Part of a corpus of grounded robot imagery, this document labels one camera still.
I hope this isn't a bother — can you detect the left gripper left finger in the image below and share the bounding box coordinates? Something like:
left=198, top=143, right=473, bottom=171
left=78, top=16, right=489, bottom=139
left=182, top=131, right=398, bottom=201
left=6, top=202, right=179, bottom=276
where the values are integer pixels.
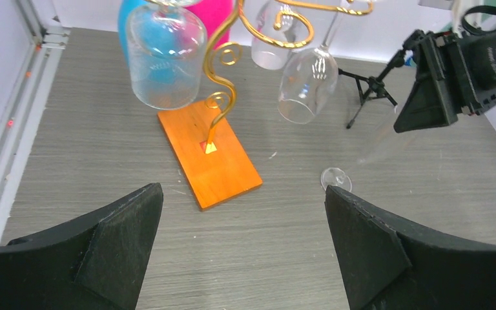
left=0, top=183, right=163, bottom=309

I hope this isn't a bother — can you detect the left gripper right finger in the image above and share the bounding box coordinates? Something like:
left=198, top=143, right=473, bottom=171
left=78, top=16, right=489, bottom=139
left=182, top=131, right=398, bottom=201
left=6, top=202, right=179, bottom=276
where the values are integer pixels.
left=325, top=186, right=496, bottom=309

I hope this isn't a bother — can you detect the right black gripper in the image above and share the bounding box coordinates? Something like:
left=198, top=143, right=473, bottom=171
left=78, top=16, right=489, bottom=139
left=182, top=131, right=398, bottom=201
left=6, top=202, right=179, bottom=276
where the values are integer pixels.
left=393, top=21, right=496, bottom=134

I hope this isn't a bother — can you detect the clear champagne flute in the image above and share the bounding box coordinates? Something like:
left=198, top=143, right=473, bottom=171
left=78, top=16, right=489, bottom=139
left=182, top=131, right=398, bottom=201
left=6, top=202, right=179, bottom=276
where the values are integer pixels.
left=320, top=103, right=417, bottom=192

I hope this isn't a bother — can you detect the clear round wine glass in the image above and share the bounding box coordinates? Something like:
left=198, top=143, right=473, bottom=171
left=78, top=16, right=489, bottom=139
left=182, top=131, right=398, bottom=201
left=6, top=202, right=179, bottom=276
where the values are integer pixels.
left=278, top=13, right=342, bottom=124

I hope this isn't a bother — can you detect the clear tumbler wine glass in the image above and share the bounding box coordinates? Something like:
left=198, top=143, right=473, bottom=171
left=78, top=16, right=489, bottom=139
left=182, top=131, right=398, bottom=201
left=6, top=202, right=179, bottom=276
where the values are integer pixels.
left=125, top=1, right=207, bottom=110

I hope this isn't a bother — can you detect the orange wooden rack base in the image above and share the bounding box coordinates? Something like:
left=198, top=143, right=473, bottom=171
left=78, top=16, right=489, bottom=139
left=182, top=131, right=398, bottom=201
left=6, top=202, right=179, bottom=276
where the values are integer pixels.
left=157, top=101, right=263, bottom=211

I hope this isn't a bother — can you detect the clear frosted wine glass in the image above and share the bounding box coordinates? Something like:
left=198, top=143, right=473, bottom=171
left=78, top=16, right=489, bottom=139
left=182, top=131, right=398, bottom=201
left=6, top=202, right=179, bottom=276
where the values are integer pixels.
left=250, top=0, right=300, bottom=72

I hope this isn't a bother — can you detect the pink wine glass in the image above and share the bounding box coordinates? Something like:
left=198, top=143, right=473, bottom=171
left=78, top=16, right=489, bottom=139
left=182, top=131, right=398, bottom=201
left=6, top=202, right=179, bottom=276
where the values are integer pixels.
left=186, top=0, right=234, bottom=38

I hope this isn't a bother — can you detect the blue wine glass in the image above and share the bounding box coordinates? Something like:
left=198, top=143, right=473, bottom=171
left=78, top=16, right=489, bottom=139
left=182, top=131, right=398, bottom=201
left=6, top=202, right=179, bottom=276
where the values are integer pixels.
left=118, top=1, right=177, bottom=83

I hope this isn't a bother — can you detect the gold wire glass rack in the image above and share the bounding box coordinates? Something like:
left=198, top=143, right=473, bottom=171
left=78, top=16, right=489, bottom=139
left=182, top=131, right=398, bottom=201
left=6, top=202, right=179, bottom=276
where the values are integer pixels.
left=145, top=0, right=375, bottom=155

